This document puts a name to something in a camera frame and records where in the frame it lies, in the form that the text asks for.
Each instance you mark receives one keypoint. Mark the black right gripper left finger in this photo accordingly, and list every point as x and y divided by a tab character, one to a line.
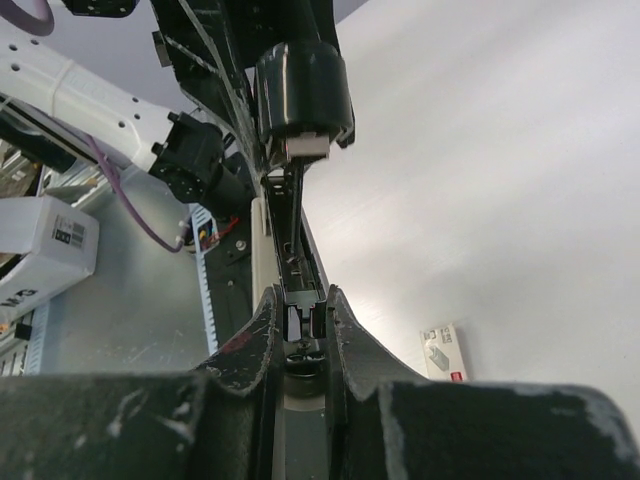
214	422

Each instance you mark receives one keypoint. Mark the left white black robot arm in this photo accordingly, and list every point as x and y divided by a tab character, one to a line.
66	91

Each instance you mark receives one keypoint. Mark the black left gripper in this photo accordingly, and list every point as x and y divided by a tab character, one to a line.
213	48

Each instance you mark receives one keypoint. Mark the white cardboard box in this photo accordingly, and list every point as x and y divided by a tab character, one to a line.
51	246

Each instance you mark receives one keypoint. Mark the grey slotted cable duct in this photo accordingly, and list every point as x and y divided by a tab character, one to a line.
203	229

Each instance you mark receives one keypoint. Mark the white red staple box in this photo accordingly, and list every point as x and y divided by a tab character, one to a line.
443	354

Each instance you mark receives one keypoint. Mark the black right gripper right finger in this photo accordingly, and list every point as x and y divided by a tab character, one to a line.
385	421

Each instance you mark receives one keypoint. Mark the grey black stapler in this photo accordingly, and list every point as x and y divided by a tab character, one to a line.
303	105

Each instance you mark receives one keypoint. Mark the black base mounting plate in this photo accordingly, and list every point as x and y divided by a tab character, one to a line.
230	278

